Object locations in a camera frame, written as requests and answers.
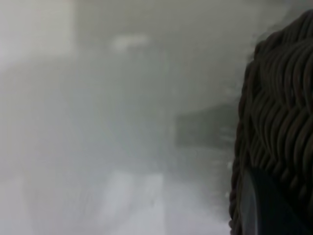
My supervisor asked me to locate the dark brown woven basket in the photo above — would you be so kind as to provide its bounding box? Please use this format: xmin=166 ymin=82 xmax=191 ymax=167
xmin=228 ymin=9 xmax=313 ymax=235

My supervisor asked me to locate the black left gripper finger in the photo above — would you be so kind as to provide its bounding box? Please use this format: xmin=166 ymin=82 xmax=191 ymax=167
xmin=240 ymin=167 xmax=313 ymax=235

